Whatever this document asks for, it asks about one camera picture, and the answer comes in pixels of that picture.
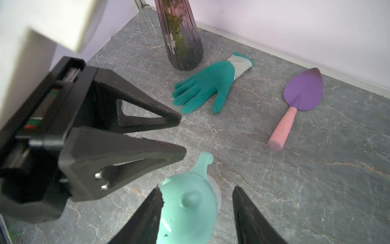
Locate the clear plastic baby bottle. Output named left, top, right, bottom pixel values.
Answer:
left=207, top=175, right=221, bottom=212

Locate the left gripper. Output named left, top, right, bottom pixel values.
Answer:
left=1, top=57, right=186, bottom=223

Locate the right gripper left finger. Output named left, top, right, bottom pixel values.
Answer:
left=109, top=187, right=164, bottom=244

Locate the mint green bottle cap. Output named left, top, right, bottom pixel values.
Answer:
left=156, top=172, right=218, bottom=244

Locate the purple trowel with pink handle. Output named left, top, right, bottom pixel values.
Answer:
left=268, top=68, right=324, bottom=150

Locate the green rubber glove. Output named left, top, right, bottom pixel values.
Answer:
left=172, top=52, right=254, bottom=114

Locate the mint green bottle handle ring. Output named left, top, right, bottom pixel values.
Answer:
left=188, top=151, right=215, bottom=181

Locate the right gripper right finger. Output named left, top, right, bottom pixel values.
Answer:
left=233, top=186, right=287, bottom=244

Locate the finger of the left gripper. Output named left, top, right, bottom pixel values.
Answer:
left=92, top=68, right=182, bottom=134

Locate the dark purple glass vase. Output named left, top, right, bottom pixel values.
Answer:
left=155, top=0, right=204, bottom=71

